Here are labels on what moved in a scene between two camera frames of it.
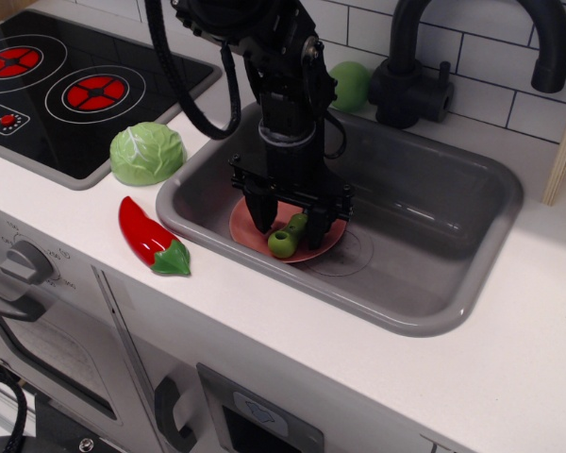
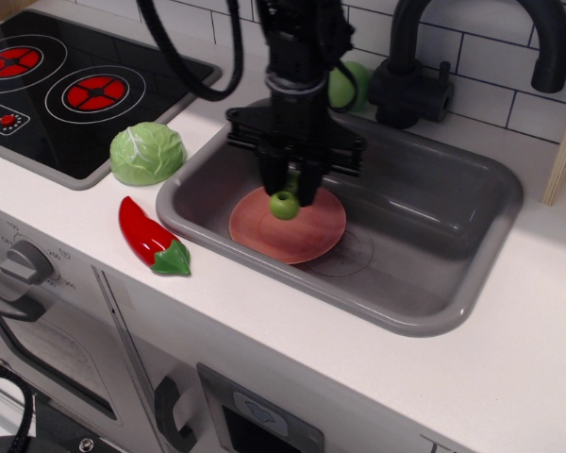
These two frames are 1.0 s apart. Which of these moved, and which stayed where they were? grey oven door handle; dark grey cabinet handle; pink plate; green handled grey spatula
Moved: green handled grey spatula
Stayed: dark grey cabinet handle; grey oven door handle; pink plate
